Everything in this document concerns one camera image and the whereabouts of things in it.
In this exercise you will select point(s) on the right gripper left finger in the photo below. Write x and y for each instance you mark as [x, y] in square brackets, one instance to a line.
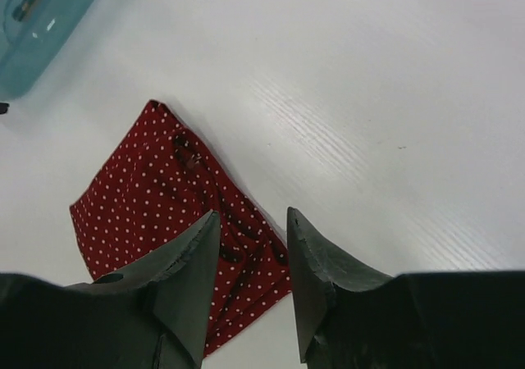
[151, 313]

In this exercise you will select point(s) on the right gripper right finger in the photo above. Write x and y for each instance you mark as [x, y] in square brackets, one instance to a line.
[350, 315]

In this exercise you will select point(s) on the red polka dot skirt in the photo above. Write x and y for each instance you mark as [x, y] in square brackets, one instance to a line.
[160, 180]

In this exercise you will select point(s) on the teal plastic bin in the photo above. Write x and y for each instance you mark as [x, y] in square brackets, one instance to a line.
[32, 33]

